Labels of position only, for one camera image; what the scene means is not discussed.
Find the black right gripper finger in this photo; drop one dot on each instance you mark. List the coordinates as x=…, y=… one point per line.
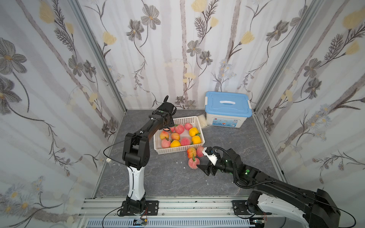
x=211, y=171
x=204, y=167

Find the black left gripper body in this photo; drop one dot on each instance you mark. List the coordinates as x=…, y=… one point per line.
x=167, y=122

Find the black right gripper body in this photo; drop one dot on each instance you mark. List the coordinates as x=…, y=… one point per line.
x=212, y=166

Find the pink peach with leaf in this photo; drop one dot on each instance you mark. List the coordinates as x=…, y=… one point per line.
x=193, y=162

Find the pink peach row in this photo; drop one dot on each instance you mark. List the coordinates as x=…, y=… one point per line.
x=199, y=151

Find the yellow peach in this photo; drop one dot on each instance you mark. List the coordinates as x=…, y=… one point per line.
x=193, y=131
x=196, y=139

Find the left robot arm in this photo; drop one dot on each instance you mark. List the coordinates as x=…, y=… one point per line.
x=136, y=150

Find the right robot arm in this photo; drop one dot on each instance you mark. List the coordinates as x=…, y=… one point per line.
x=270, y=195

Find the white perforated plastic basket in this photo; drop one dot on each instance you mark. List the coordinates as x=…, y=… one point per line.
x=194, y=121

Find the clear bag of white material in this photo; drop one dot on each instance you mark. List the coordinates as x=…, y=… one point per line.
x=202, y=121

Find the blue lidded storage box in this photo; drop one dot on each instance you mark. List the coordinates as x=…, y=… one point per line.
x=227, y=109

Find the glass flask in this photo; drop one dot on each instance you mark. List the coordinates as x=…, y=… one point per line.
x=114, y=166

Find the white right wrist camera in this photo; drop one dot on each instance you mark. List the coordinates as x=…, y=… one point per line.
x=211, y=154

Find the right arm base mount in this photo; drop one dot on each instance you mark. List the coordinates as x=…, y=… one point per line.
x=240, y=208

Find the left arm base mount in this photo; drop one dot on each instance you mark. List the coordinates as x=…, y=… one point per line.
x=138, y=208

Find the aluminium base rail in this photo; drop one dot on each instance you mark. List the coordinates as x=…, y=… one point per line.
x=178, y=212

